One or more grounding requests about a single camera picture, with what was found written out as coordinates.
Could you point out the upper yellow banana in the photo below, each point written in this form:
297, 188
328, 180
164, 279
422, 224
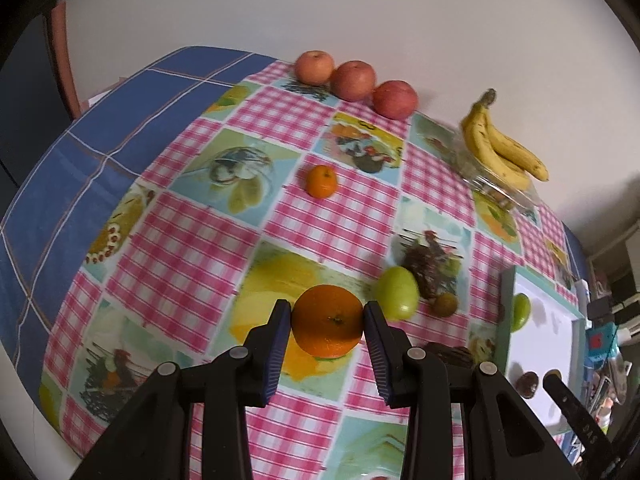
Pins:
510, 149

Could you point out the small orange tangerine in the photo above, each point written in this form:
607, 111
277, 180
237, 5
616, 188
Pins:
321, 182

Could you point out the pink checkered fruit tablecloth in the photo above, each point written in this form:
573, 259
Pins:
166, 223

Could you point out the large orange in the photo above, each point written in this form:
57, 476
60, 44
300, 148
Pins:
327, 321

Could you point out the clear plastic fruit container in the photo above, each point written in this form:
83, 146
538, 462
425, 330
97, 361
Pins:
482, 180

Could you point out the white black device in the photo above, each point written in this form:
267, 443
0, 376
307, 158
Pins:
592, 306

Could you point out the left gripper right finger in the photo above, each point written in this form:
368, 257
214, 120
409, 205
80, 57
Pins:
502, 437

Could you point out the long dark brown fruit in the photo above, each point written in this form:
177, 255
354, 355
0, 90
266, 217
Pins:
425, 263

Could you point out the white tray teal rim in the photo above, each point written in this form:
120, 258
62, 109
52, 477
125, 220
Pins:
553, 338

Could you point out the dark wrinkled fruit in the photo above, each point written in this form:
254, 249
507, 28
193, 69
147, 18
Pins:
456, 356

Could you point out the lower yellow banana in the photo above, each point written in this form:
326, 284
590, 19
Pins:
475, 132

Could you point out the green fruit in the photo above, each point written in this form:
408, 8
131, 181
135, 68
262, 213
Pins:
520, 311
397, 293

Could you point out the middle red apple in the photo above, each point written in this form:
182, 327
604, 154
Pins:
353, 81

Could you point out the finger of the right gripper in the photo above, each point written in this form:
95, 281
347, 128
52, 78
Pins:
600, 455

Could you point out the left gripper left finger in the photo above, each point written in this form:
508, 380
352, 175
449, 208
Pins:
150, 438

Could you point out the round dark passion fruit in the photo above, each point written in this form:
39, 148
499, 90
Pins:
527, 384

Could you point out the large red apple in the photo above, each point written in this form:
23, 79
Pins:
395, 99

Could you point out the brown kiwi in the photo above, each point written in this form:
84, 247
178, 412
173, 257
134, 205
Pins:
445, 305

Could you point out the yellow banana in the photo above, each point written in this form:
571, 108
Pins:
510, 149
475, 132

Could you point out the small peach apple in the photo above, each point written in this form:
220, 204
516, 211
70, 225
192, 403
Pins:
314, 67

